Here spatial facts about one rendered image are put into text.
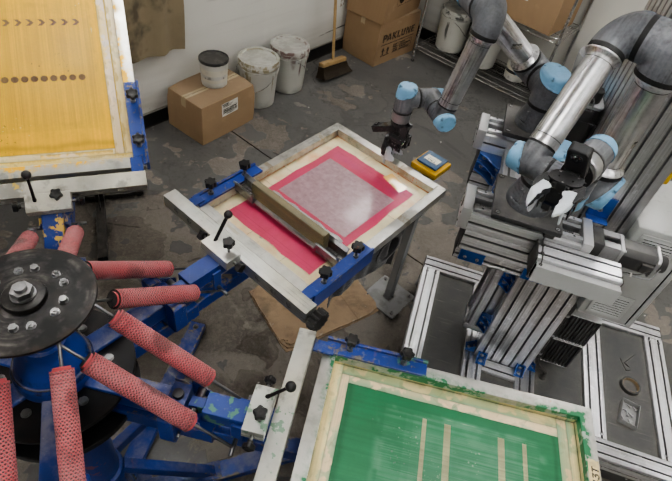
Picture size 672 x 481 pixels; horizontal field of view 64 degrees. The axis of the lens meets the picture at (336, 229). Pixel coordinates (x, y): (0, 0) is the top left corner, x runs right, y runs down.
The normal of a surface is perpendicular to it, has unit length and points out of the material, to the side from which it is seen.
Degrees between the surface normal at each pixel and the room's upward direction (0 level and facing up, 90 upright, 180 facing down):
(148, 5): 89
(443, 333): 0
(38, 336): 0
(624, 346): 0
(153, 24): 90
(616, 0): 90
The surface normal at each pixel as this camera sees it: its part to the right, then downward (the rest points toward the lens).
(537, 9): -0.69, 0.44
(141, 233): 0.13, -0.70
